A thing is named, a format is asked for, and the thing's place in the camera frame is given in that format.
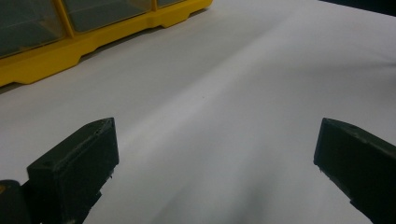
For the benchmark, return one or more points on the set of clear organizer drawers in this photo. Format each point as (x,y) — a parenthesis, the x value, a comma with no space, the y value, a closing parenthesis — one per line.
(25,25)

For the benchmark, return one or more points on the yellow and black organizer case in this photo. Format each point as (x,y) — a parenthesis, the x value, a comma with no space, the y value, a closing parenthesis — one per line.
(46,62)

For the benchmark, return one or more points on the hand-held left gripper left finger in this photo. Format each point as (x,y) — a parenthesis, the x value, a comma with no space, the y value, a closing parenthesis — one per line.
(74,168)

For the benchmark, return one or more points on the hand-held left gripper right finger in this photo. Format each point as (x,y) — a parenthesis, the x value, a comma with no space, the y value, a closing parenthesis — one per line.
(361,168)

